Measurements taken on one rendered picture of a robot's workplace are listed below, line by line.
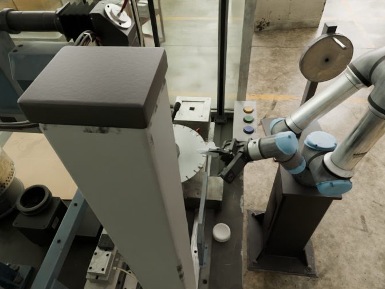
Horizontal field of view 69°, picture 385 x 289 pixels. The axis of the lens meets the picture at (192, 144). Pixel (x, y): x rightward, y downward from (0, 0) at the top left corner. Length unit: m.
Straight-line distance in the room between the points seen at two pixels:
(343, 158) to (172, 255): 0.94
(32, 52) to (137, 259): 0.57
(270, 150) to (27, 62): 0.71
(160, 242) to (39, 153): 1.50
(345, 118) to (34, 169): 2.51
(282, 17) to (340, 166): 3.27
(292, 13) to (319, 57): 2.23
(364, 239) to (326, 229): 0.23
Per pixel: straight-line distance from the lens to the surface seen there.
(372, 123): 0.98
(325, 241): 2.11
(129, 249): 0.19
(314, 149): 1.20
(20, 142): 1.77
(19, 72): 0.72
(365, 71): 1.00
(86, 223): 1.19
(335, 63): 2.10
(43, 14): 0.71
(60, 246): 0.93
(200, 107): 1.41
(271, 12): 4.11
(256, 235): 1.99
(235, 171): 1.00
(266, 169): 2.31
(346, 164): 1.09
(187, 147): 1.15
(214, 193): 1.17
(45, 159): 1.60
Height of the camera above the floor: 1.81
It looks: 48 degrees down
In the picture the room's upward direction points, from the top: 5 degrees counter-clockwise
